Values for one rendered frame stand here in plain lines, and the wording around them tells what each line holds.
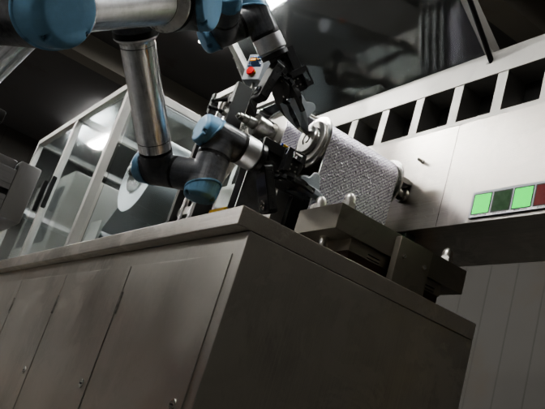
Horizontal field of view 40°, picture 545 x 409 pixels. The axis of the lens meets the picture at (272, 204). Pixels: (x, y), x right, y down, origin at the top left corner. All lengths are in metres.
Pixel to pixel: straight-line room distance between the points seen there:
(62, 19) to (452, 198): 1.15
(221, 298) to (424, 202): 0.80
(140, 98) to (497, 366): 3.08
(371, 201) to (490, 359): 2.54
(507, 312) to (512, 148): 2.58
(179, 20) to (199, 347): 0.61
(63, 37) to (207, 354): 0.60
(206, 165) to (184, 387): 0.51
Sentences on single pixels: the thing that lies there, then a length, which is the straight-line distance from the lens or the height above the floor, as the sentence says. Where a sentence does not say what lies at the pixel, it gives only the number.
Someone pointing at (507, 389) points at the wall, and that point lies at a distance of 4.25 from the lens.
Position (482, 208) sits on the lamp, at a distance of 1.87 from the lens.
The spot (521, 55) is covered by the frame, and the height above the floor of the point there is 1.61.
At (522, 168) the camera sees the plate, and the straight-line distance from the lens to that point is 1.85.
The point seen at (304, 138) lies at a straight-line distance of 1.94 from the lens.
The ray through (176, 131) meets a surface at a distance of 2.85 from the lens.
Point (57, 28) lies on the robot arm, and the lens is 1.15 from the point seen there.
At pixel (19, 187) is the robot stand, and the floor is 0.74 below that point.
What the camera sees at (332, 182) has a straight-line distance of 1.88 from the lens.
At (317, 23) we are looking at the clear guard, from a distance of 2.58.
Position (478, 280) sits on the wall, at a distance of 4.65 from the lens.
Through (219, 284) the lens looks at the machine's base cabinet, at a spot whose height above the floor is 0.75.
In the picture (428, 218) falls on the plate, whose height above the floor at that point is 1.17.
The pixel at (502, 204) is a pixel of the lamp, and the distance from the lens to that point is 1.83.
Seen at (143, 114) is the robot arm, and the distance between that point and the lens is 1.66.
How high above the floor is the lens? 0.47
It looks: 19 degrees up
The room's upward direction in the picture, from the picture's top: 18 degrees clockwise
